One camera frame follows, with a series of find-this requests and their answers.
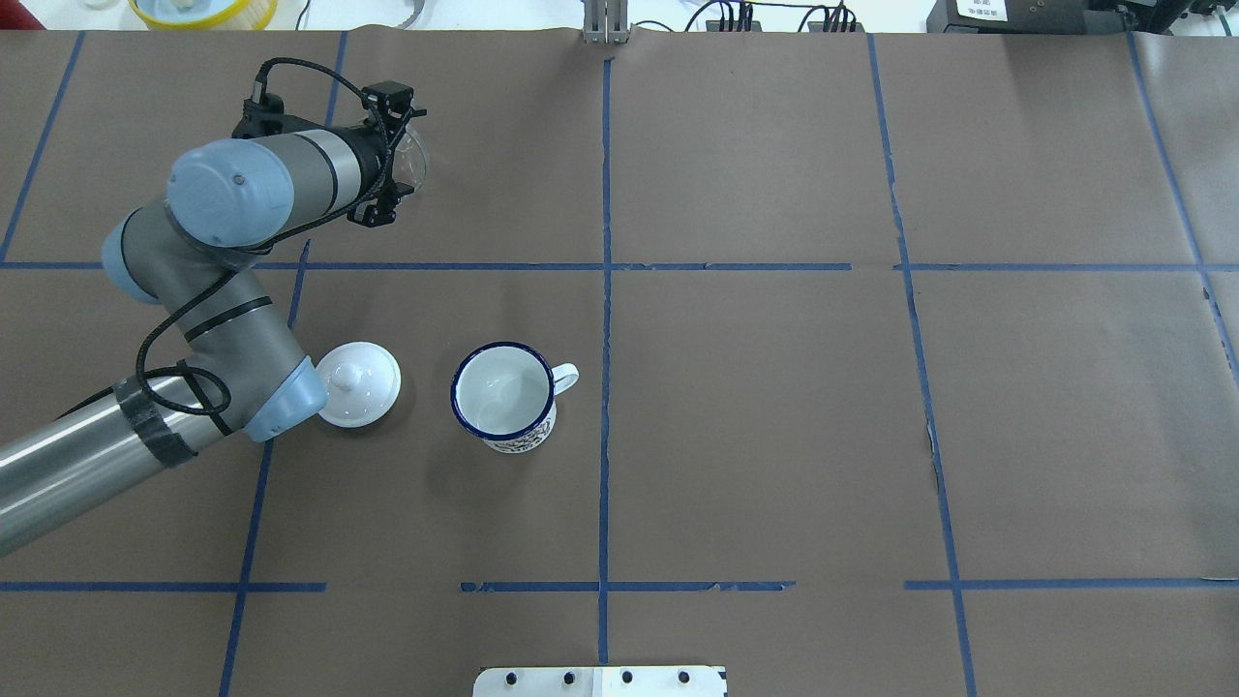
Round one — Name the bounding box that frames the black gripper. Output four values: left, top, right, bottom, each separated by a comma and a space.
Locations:
344, 82, 418, 228

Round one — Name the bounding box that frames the clear glass funnel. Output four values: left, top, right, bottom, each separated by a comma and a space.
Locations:
392, 125, 430, 196

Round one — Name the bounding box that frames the white mug lid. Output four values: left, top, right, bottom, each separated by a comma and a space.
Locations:
315, 343, 401, 430

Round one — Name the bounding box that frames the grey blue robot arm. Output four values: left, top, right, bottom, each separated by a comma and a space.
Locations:
2, 76, 425, 553

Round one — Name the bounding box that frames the yellow rimmed round filter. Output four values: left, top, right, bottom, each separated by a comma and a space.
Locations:
128, 1, 280, 31

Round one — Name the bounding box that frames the white enamel mug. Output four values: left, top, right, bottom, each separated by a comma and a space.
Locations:
450, 340, 580, 454

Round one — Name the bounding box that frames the black equipment box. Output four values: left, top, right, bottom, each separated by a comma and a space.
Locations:
924, 1, 1132, 36

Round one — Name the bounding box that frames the aluminium frame post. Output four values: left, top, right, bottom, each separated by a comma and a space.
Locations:
581, 0, 631, 45

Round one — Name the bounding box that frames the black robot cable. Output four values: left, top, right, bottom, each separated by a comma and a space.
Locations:
134, 56, 413, 437

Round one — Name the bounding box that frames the black cable connector block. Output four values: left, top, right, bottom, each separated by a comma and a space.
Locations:
693, 1, 756, 33

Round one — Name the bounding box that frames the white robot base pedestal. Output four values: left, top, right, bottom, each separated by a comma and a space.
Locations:
472, 665, 729, 696

